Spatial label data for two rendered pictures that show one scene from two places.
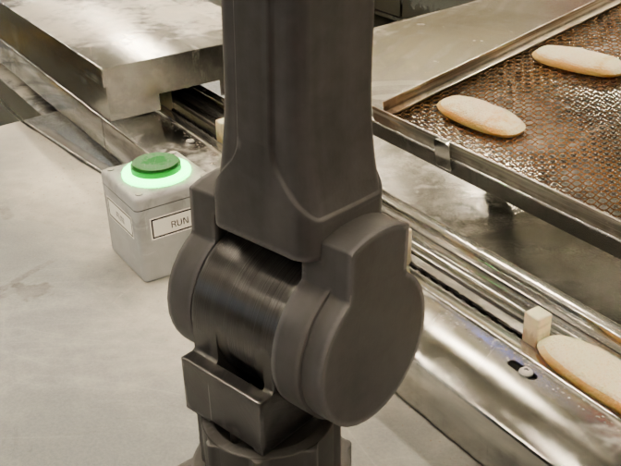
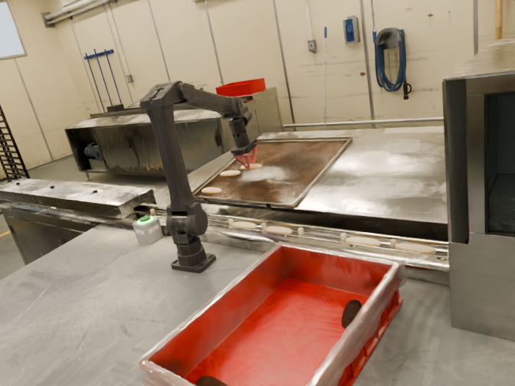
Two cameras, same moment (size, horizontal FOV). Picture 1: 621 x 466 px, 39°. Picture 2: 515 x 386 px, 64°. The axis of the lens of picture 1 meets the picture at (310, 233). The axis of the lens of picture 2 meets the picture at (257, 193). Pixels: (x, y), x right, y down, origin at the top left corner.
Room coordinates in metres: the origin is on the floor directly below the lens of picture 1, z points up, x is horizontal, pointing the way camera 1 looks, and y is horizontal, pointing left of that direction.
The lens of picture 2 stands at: (-0.82, 0.13, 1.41)
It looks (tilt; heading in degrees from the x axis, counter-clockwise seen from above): 20 degrees down; 343
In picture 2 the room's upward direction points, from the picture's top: 12 degrees counter-clockwise
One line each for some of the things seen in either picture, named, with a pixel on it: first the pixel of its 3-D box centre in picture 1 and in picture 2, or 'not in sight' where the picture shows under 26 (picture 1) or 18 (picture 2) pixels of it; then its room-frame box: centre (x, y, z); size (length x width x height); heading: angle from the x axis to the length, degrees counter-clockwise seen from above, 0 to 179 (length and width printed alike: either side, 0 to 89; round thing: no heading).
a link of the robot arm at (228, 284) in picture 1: (286, 327); (186, 226); (0.35, 0.01, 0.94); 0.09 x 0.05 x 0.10; 137
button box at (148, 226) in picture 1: (166, 231); (149, 233); (0.63, 0.12, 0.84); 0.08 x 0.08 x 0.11; 33
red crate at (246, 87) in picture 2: not in sight; (241, 88); (4.10, -1.41, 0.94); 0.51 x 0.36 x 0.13; 37
